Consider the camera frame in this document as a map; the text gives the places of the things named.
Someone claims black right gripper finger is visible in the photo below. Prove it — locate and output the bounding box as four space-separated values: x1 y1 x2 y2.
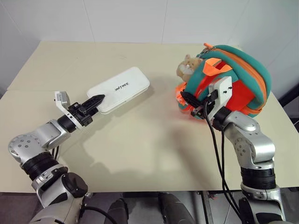
180 91 202 109
190 106 206 118

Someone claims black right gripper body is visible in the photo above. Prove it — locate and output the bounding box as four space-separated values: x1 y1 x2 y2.
198 89 220 119

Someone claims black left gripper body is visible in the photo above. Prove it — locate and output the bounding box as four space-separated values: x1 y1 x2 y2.
67 101 99 127

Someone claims white rectangular box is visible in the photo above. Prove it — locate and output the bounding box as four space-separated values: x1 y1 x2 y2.
86 66 150 115

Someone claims orange and teal backpack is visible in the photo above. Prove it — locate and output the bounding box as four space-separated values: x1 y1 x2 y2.
174 42 273 121

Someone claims beige plush cat toy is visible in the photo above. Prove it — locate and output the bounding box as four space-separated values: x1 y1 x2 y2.
176 54 203 83

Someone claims black object at table side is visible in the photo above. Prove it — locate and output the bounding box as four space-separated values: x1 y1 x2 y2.
278 77 299 135

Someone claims large dark rounded shape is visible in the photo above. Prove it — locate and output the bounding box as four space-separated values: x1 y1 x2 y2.
158 192 196 224

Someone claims small dark rounded shape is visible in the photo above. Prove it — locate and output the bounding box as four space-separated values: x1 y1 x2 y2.
109 198 129 224

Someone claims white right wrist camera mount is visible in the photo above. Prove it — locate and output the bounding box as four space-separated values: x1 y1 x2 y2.
208 76 233 120

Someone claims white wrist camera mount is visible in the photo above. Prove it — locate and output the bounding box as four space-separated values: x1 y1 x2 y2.
54 91 83 131
208 76 233 120

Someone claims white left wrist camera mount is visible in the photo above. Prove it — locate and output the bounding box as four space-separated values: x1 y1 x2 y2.
54 91 83 131

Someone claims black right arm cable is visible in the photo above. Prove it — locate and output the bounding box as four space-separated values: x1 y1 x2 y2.
203 99 249 224

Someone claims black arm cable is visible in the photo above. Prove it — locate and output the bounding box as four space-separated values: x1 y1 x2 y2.
51 144 122 224
203 99 249 224

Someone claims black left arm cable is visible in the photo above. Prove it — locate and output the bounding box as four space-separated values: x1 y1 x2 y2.
51 144 122 224

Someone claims grey metal table frame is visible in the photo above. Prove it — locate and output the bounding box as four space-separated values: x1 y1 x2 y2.
196 190 243 224

